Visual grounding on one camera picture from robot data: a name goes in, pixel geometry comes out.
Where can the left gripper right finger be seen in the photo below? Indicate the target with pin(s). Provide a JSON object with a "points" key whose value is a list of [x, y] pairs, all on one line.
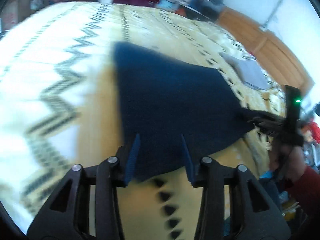
{"points": [[234, 205]]}

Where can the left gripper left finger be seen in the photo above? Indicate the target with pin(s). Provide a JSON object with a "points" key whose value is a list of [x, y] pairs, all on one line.
{"points": [[84, 205]]}

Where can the dark blue denim pants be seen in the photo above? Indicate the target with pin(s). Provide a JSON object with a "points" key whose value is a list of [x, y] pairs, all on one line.
{"points": [[167, 105]]}

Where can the red sleeve forearm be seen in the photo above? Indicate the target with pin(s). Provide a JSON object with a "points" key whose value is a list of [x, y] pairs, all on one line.
{"points": [[306, 191]]}

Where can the person's right hand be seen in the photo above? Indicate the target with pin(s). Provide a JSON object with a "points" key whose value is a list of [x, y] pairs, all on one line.
{"points": [[294, 166]]}

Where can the wooden headboard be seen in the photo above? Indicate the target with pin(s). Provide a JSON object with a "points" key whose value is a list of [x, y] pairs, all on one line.
{"points": [[272, 54]]}

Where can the grey pillow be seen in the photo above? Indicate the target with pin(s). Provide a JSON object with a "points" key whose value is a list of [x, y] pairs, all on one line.
{"points": [[249, 72]]}

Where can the yellow patterned bed cover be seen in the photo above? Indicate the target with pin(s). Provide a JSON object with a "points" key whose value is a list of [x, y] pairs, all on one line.
{"points": [[59, 94]]}

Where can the cardboard box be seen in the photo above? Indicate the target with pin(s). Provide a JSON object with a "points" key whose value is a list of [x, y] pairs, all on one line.
{"points": [[14, 12]]}

